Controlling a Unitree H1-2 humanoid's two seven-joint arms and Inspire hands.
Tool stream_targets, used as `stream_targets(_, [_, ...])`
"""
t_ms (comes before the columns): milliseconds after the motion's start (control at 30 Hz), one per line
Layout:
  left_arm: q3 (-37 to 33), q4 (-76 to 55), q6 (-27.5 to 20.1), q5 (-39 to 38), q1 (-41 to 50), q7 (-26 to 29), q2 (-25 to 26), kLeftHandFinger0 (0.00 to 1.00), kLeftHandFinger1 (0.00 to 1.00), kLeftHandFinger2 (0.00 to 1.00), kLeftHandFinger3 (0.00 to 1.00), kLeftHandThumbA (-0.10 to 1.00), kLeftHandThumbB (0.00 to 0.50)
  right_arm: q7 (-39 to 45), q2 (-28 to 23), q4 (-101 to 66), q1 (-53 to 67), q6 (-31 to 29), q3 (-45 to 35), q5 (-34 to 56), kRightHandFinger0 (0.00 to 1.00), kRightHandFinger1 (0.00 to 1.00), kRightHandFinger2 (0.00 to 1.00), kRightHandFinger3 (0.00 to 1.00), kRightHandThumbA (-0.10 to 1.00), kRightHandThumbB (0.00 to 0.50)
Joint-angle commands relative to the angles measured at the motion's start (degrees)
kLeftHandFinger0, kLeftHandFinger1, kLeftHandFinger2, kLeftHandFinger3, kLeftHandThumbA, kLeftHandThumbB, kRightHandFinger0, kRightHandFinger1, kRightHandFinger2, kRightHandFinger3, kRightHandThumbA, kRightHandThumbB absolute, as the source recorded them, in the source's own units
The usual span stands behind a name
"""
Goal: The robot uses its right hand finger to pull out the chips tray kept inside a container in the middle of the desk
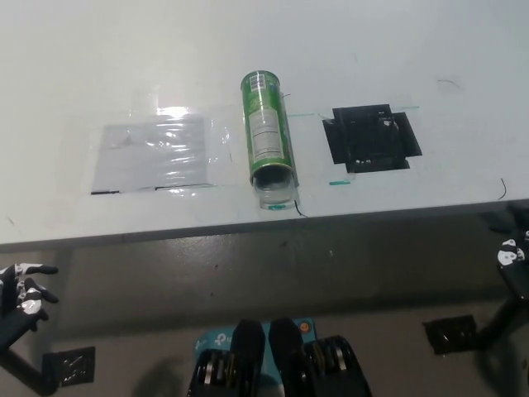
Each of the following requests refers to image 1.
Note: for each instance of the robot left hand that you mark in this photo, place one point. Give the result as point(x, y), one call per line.
point(28, 294)

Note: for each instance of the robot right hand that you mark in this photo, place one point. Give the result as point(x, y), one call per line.
point(511, 273)

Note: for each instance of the clear plastic chips tray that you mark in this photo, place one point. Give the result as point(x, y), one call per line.
point(276, 190)

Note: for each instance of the green chips can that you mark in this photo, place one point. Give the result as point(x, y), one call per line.
point(264, 124)

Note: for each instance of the black table leg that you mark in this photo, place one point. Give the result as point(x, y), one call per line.
point(29, 372)
point(496, 326)

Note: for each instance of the black floor tape patch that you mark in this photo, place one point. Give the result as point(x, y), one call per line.
point(450, 335)
point(70, 366)

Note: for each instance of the black tape square patch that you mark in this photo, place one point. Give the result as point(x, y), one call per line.
point(372, 140)

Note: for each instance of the short teal tape strip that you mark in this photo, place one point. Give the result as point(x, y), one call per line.
point(339, 183)

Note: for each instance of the clear tape film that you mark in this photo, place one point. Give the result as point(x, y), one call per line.
point(219, 140)

